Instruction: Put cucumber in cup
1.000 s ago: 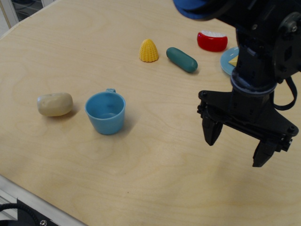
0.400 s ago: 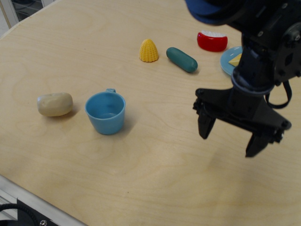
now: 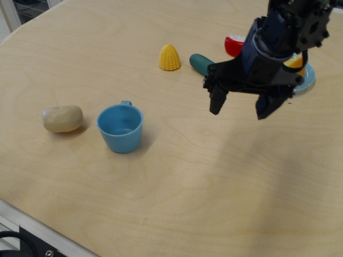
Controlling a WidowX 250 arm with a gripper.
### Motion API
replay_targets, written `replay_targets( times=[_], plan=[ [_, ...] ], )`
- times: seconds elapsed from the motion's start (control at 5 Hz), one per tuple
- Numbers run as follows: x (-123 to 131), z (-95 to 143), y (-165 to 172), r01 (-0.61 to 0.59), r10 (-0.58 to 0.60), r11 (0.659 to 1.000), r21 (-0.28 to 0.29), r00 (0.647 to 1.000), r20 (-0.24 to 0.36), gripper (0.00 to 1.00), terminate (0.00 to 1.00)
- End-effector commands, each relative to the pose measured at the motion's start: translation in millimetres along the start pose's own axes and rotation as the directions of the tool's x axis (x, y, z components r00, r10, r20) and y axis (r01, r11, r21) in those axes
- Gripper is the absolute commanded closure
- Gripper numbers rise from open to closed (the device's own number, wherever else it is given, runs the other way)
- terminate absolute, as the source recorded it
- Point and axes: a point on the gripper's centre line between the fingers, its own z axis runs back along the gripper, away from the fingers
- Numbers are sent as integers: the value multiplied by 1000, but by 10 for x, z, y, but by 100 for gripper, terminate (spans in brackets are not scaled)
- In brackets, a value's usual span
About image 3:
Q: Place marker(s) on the beige toy potato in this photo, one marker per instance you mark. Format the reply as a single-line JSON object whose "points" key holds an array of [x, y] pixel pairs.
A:
{"points": [[62, 119]]}

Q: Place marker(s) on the light blue plastic cup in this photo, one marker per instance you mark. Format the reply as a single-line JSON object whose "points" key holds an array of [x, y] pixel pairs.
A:
{"points": [[121, 127]]}

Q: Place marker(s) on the green toy cucumber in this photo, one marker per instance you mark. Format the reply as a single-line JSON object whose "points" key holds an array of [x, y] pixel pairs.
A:
{"points": [[200, 63]]}

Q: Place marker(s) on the black corner bracket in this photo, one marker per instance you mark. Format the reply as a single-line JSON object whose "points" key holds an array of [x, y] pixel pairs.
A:
{"points": [[43, 248]]}

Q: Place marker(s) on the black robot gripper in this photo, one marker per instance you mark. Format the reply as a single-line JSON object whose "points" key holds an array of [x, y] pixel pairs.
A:
{"points": [[258, 69]]}

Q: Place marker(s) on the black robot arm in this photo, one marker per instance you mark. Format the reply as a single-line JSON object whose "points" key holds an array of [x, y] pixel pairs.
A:
{"points": [[301, 23]]}

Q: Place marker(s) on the aluminium table frame rail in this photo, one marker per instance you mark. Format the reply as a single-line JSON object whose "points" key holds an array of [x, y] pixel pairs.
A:
{"points": [[12, 218]]}

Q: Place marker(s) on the yellow toy cheese wedge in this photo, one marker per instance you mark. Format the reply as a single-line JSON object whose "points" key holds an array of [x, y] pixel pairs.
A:
{"points": [[296, 63]]}

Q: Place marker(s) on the light blue plate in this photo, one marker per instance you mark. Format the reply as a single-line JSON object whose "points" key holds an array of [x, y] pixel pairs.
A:
{"points": [[308, 83]]}

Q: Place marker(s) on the yellow toy corn piece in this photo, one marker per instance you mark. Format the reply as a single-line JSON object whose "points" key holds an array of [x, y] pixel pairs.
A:
{"points": [[169, 59]]}

